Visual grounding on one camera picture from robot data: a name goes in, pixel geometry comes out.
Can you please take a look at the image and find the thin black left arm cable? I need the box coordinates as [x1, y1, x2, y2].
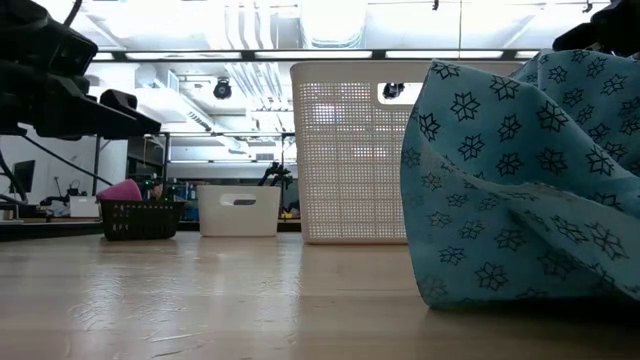
[19, 133, 115, 188]

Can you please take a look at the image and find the black aluminium table frame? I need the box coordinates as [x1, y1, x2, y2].
[0, 218, 304, 243]

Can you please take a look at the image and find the black overhead frame bar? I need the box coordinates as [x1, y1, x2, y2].
[94, 47, 546, 63]

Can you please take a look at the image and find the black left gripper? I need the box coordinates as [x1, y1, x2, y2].
[0, 29, 162, 141]

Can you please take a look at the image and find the large white perforated basket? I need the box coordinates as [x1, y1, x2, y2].
[289, 60, 524, 246]

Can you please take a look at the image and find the teal star-patterned gown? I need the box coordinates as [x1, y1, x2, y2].
[399, 48, 640, 309]

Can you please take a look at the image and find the black metal background rack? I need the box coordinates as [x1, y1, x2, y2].
[91, 130, 296, 221]

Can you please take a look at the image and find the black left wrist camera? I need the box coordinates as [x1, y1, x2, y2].
[47, 30, 100, 79]

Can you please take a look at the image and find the small white plastic bin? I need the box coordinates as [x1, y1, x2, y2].
[196, 185, 282, 238]

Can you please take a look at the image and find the white background box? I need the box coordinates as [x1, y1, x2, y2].
[68, 195, 101, 219]

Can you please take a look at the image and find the black slotted plastic basket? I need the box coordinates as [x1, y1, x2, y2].
[98, 199, 187, 242]

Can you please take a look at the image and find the dark background monitor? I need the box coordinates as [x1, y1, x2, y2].
[12, 159, 37, 194]

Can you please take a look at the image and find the purple pink soft bundle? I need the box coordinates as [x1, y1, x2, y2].
[95, 178, 144, 203]

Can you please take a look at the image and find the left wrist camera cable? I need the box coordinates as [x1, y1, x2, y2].
[62, 0, 84, 29]

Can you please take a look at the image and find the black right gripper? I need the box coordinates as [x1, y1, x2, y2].
[552, 0, 640, 57]

